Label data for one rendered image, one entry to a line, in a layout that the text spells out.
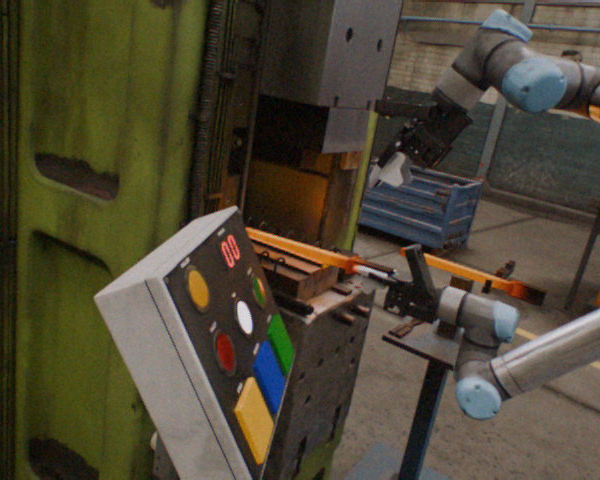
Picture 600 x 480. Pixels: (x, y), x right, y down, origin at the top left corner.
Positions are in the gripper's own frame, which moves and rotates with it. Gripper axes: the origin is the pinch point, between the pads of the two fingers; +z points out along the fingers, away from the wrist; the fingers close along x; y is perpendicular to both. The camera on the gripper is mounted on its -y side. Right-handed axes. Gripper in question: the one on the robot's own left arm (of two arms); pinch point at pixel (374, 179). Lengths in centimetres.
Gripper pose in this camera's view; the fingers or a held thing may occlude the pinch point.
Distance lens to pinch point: 105.0
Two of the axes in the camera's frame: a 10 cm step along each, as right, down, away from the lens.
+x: 5.3, -1.7, 8.3
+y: 6.7, 6.9, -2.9
